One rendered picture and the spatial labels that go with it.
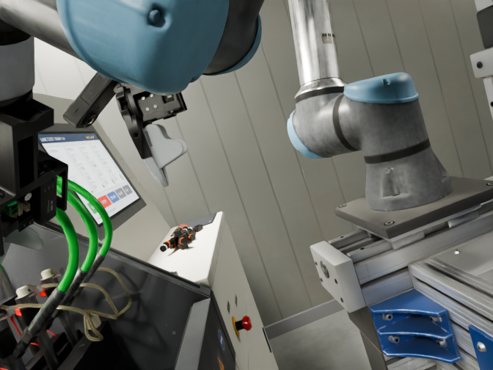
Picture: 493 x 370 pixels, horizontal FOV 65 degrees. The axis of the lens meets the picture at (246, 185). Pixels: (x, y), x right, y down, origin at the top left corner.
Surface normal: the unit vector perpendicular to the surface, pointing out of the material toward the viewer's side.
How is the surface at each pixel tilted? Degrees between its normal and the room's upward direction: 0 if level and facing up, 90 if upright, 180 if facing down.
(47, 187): 132
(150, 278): 90
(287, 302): 90
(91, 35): 112
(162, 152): 93
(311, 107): 77
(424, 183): 72
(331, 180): 90
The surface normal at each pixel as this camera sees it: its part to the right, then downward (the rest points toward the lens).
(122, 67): -0.44, 0.81
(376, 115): -0.54, 0.29
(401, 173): -0.43, -0.04
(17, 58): 0.89, 0.43
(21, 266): 0.01, 0.14
